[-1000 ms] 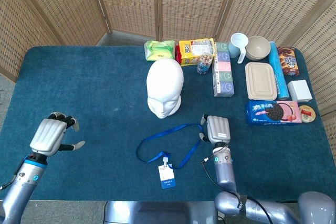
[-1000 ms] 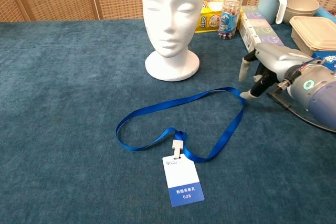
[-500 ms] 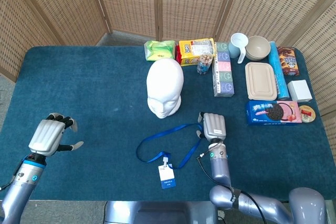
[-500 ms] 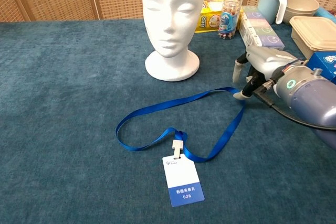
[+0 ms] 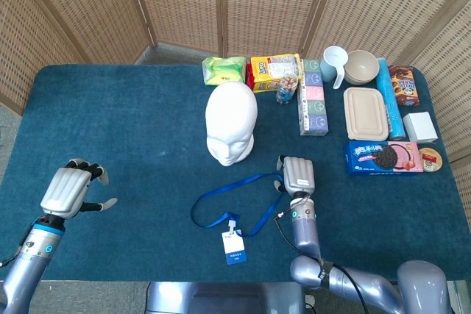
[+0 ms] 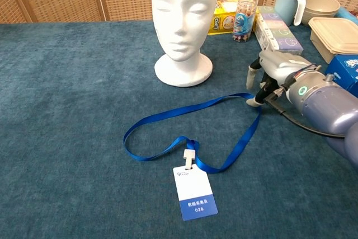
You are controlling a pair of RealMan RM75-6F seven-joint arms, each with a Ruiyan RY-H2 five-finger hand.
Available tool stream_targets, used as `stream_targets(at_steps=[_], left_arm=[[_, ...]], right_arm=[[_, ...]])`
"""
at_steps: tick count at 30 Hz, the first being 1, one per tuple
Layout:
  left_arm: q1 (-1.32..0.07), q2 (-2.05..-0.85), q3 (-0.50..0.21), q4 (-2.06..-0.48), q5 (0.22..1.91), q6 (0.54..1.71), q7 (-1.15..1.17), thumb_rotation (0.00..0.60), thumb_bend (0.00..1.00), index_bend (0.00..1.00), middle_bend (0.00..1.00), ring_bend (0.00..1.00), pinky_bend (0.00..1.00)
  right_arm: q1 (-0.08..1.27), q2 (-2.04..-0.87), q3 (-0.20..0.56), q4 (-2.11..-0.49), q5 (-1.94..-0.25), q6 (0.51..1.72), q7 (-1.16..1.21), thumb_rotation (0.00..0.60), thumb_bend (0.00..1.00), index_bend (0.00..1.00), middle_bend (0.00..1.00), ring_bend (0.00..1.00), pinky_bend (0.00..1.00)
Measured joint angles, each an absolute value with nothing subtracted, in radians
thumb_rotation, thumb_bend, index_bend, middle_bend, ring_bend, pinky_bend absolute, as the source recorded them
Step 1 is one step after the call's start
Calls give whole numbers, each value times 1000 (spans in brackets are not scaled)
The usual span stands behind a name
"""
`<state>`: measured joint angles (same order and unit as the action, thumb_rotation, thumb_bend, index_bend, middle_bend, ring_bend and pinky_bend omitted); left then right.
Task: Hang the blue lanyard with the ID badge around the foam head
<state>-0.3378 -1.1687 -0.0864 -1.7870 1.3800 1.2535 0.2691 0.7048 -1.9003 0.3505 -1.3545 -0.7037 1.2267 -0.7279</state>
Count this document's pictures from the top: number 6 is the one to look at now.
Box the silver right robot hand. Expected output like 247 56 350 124
245 50 318 107

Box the blue lanyard with badge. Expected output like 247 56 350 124
123 92 262 222

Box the pastel tissue multipack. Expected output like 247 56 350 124
253 6 304 57

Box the clear snack jar blue label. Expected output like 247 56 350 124
232 0 258 43

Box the beige lidded lunch box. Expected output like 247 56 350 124
308 17 358 64

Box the blue cookie box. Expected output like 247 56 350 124
324 55 358 99

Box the beige bowl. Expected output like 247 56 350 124
303 0 341 26

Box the yellow biscuit box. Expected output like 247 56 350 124
207 0 260 36

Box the blue plastic roll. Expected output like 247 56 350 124
335 8 358 26

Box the white foam mannequin head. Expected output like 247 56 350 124
150 0 219 87

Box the teal table cloth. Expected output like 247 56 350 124
0 20 358 239

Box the light blue mug white handle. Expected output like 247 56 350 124
274 0 306 26

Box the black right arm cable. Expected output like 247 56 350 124
264 93 347 139

